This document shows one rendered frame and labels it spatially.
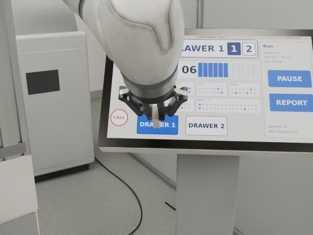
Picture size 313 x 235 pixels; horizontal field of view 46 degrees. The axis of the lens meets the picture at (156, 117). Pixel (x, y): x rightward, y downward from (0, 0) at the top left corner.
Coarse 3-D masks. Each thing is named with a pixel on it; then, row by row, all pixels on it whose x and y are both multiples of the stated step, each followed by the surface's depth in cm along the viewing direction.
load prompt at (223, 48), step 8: (184, 40) 91; (192, 40) 91; (200, 40) 91; (208, 40) 91; (216, 40) 91; (224, 40) 91; (232, 40) 90; (240, 40) 90; (248, 40) 90; (256, 40) 90; (184, 48) 90; (192, 48) 90; (200, 48) 90; (208, 48) 90; (216, 48) 90; (224, 48) 90; (232, 48) 90; (240, 48) 90; (248, 48) 89; (256, 48) 89; (184, 56) 90; (192, 56) 89; (200, 56) 89; (208, 56) 89; (216, 56) 89; (224, 56) 89; (232, 56) 89; (240, 56) 89; (248, 56) 89; (256, 56) 89
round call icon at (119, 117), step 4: (112, 108) 86; (112, 112) 86; (116, 112) 86; (120, 112) 85; (124, 112) 85; (128, 112) 85; (112, 116) 85; (116, 116) 85; (120, 116) 85; (124, 116) 85; (128, 116) 85; (112, 120) 85; (116, 120) 85; (120, 120) 85; (124, 120) 85; (128, 120) 85; (112, 124) 85; (116, 124) 84; (120, 124) 84; (124, 124) 84
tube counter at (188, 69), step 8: (184, 64) 89; (192, 64) 89; (200, 64) 89; (208, 64) 89; (216, 64) 88; (224, 64) 88; (232, 64) 88; (240, 64) 88; (248, 64) 88; (256, 64) 88; (184, 72) 88; (192, 72) 88; (200, 72) 88; (208, 72) 88; (216, 72) 88; (224, 72) 88; (232, 72) 88; (240, 72) 87; (248, 72) 87; (256, 72) 87
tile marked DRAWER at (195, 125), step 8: (192, 120) 84; (200, 120) 84; (208, 120) 84; (216, 120) 84; (224, 120) 84; (192, 128) 83; (200, 128) 83; (208, 128) 83; (216, 128) 83; (224, 128) 83; (224, 136) 82
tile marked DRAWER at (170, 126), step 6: (138, 120) 85; (144, 120) 84; (150, 120) 84; (168, 120) 84; (174, 120) 84; (138, 126) 84; (144, 126) 84; (150, 126) 84; (162, 126) 84; (168, 126) 84; (174, 126) 84; (138, 132) 84; (144, 132) 84; (150, 132) 83; (156, 132) 83; (162, 132) 83; (168, 132) 83; (174, 132) 83
